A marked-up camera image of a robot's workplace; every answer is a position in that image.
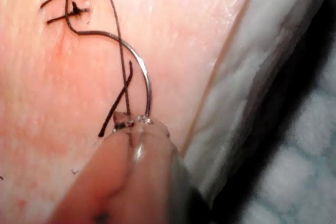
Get curved steel needle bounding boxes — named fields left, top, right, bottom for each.
left=104, top=32, right=153, bottom=118

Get black thread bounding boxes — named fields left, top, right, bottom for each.
left=64, top=0, right=133, bottom=138

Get blue-green cloth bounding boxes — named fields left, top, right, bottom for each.
left=236, top=48, right=336, bottom=224

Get left arm needle driver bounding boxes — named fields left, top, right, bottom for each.
left=112, top=111, right=171, bottom=138

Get tissue pad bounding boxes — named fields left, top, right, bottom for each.
left=0, top=0, right=332, bottom=224

